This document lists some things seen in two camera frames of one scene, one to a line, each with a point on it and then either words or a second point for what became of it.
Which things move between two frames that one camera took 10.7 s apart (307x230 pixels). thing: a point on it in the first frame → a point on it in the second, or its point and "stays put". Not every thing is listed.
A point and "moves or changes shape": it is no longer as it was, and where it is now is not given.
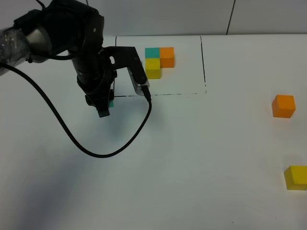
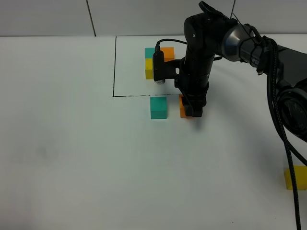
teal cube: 111,104 → 158,106
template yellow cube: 153,68 stays put
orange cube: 283,106 moves or changes shape
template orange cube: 167,57 stays put
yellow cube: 296,178 stays put
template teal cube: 152,52 stays put
